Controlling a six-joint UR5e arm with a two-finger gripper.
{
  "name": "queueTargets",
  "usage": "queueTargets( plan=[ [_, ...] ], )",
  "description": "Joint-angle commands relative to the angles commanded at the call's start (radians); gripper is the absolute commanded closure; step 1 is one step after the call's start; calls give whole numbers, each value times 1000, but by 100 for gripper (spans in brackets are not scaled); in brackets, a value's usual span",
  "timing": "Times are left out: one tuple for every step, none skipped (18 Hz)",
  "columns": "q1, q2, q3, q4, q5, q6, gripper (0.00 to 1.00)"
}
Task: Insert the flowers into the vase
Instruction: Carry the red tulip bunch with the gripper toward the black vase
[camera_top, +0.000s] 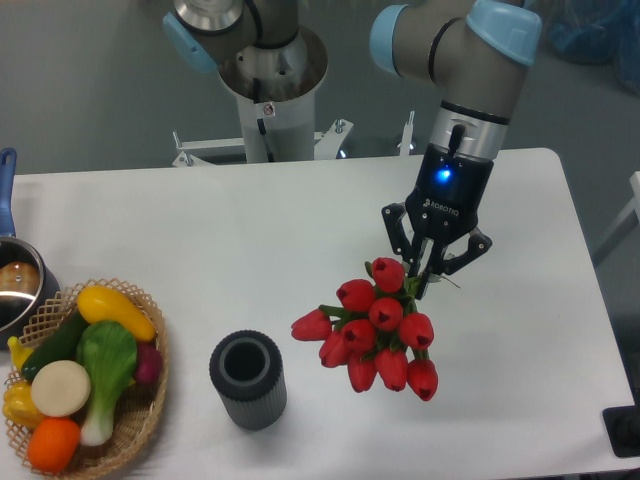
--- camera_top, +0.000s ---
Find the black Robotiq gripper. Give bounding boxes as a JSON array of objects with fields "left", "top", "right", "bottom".
[{"left": 381, "top": 144, "right": 494, "bottom": 299}]

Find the red tulip bouquet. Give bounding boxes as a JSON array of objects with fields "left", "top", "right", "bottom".
[{"left": 291, "top": 257, "right": 439, "bottom": 402}]

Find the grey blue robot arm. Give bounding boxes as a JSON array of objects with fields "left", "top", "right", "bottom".
[{"left": 162, "top": 1, "right": 542, "bottom": 295}]

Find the dark grey ribbed vase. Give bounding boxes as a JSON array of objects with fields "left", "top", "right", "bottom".
[{"left": 209, "top": 330, "right": 287, "bottom": 431}]

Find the black device at table edge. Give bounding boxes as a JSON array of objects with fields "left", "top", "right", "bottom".
[{"left": 602, "top": 406, "right": 639, "bottom": 458}]

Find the blue plastic bag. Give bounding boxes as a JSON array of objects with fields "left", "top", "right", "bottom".
[{"left": 546, "top": 1, "right": 639, "bottom": 95}]

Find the woven wicker basket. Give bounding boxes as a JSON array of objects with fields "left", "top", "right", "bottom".
[{"left": 4, "top": 278, "right": 169, "bottom": 479}]

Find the green bok choy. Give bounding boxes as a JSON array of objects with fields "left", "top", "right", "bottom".
[{"left": 76, "top": 320, "right": 137, "bottom": 447}]

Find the yellow squash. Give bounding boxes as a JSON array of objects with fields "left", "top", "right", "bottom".
[{"left": 76, "top": 285, "right": 156, "bottom": 342}]

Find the dark green cucumber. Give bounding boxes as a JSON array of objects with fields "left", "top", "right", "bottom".
[{"left": 21, "top": 310, "right": 89, "bottom": 381}]

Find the orange fruit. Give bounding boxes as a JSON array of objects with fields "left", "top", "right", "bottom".
[{"left": 27, "top": 417, "right": 80, "bottom": 474}]

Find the yellow banana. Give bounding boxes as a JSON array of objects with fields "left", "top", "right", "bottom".
[{"left": 7, "top": 336, "right": 34, "bottom": 371}]

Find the yellow bell pepper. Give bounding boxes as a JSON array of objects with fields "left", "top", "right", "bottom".
[{"left": 3, "top": 380, "right": 45, "bottom": 430}]

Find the white frame at right edge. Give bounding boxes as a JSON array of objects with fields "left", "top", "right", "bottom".
[{"left": 591, "top": 171, "right": 639, "bottom": 267}]

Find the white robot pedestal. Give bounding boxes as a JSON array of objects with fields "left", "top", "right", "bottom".
[{"left": 166, "top": 16, "right": 354, "bottom": 167}]

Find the blue handled saucepan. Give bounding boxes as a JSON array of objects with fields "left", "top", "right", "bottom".
[{"left": 1, "top": 147, "right": 59, "bottom": 351}]

